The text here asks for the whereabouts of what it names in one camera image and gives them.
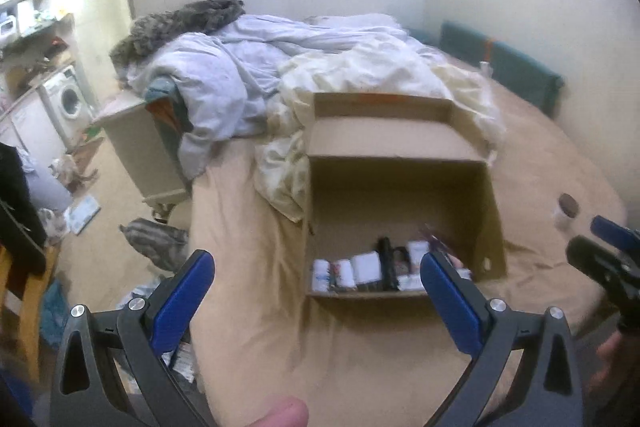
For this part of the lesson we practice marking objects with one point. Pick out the light blue quilt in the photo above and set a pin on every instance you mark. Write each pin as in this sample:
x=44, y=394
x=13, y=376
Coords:
x=215, y=92

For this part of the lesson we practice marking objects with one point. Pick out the white jar brown lid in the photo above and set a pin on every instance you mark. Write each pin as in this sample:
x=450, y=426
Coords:
x=567, y=212

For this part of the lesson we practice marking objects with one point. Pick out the white remote control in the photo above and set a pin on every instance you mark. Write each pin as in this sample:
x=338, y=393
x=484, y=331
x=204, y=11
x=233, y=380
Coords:
x=410, y=283

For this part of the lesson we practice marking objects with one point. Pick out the person's left hand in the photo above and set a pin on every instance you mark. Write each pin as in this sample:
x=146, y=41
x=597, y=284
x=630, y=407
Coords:
x=280, y=413

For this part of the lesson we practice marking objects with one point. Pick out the white earbuds case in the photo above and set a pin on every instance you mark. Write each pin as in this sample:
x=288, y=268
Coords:
x=417, y=253

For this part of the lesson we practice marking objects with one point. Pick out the black flashlight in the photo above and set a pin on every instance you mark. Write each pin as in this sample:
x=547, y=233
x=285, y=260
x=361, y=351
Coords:
x=387, y=264

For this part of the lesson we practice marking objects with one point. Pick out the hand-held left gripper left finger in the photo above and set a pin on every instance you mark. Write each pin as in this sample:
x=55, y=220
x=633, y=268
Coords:
x=180, y=302

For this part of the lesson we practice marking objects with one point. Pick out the white floor cabinet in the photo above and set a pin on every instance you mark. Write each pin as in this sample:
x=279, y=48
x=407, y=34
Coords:
x=27, y=132

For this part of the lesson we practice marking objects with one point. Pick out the wooden chair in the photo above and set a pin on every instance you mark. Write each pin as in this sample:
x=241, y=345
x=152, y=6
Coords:
x=27, y=302

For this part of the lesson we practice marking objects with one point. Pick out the teal wall cushion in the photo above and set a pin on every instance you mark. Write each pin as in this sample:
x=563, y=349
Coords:
x=510, y=62

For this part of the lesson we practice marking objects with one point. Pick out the white and grey cat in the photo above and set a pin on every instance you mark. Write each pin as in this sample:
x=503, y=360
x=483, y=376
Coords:
x=67, y=172

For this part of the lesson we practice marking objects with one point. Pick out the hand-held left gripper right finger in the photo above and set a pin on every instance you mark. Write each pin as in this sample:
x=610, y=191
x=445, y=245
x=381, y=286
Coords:
x=450, y=302

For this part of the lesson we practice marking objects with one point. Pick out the clear pink hair clip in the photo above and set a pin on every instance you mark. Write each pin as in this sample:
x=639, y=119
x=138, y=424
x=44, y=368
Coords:
x=440, y=241

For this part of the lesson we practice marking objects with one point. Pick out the grey soft bag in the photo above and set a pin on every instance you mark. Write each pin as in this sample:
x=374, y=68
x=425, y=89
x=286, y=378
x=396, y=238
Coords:
x=47, y=189

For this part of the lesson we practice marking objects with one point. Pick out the person's right hand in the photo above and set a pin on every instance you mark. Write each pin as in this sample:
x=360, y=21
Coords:
x=617, y=362

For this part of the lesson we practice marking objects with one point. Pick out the cream bedside cabinet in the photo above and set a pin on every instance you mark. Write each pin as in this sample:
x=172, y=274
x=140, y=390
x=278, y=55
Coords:
x=135, y=147

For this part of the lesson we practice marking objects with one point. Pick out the black garment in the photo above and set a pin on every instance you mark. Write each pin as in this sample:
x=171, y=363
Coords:
x=17, y=207

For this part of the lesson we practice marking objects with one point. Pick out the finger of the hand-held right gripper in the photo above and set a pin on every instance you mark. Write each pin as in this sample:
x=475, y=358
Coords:
x=617, y=234
x=595, y=262

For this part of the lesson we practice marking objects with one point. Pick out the dark fur blanket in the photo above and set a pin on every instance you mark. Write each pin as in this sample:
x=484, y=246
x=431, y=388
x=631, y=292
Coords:
x=175, y=24

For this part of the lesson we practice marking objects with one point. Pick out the small white bottle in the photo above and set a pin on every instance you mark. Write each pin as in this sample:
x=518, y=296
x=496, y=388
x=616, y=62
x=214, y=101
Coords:
x=344, y=274

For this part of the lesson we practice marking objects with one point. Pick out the teal and orange cloth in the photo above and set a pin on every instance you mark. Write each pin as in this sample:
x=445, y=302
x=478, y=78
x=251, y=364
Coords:
x=165, y=107

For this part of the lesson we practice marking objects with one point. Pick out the white washing machine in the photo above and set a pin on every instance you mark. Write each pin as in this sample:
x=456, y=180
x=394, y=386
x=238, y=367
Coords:
x=65, y=102

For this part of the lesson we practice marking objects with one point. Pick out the grey tabby cat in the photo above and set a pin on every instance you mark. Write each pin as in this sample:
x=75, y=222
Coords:
x=155, y=242

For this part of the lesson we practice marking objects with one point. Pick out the paper booklet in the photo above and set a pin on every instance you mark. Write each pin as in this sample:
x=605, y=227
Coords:
x=82, y=214

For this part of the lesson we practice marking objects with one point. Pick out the white pill bottle blue label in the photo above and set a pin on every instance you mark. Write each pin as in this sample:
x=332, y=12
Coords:
x=321, y=274

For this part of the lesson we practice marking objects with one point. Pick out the brown cardboard box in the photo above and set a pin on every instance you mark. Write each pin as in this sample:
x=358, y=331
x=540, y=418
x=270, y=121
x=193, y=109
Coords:
x=390, y=202

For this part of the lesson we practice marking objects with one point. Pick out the white power adapter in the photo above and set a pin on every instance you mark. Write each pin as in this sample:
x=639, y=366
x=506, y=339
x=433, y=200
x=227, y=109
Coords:
x=366, y=268

